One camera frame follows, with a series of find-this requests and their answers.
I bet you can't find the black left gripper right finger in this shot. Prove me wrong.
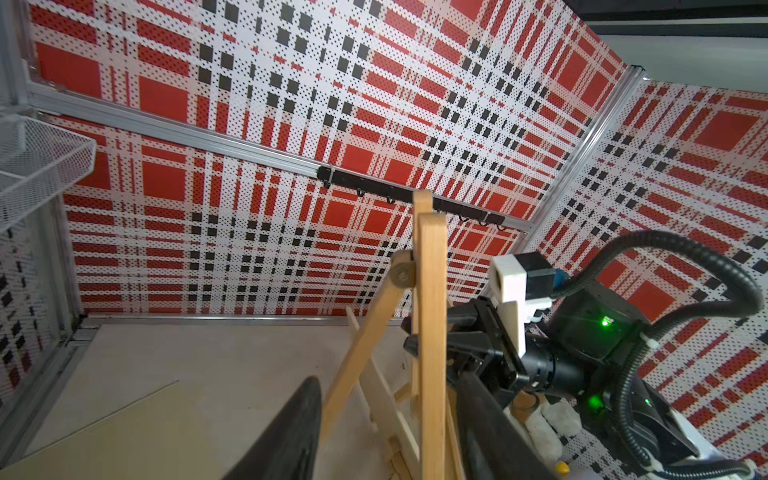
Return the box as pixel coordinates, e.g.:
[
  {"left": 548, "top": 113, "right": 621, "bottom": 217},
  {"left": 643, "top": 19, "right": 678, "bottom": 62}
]
[{"left": 455, "top": 372, "right": 555, "bottom": 480}]

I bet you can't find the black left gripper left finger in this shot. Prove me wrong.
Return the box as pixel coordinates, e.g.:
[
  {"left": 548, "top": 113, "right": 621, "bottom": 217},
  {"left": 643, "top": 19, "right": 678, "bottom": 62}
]
[{"left": 224, "top": 376, "right": 322, "bottom": 480}]

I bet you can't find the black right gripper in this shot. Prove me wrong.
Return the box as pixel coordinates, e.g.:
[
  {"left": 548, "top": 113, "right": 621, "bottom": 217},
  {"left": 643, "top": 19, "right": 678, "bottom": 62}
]
[{"left": 400, "top": 296, "right": 592, "bottom": 409}]

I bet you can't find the white wire mesh basket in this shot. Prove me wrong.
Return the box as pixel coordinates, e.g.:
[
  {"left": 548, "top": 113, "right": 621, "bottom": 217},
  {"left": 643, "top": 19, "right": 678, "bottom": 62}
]
[{"left": 1, "top": 115, "right": 96, "bottom": 231}]

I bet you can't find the black hook rail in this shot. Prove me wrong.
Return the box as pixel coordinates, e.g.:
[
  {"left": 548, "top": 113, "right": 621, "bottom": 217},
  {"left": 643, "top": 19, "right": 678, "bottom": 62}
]
[{"left": 316, "top": 166, "right": 507, "bottom": 229}]

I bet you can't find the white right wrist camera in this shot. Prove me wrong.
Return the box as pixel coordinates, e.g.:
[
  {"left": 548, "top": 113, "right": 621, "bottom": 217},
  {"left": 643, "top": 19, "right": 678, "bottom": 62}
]
[{"left": 489, "top": 252, "right": 568, "bottom": 359}]

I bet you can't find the wooden easel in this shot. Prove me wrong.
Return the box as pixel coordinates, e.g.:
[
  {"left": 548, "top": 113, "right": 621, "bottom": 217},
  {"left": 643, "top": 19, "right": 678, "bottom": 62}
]
[{"left": 320, "top": 190, "right": 458, "bottom": 479}]

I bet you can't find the white teddy bear brown hoodie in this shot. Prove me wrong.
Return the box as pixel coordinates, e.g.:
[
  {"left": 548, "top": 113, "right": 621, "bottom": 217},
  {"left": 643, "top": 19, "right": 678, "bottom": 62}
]
[{"left": 504, "top": 391, "right": 584, "bottom": 471}]

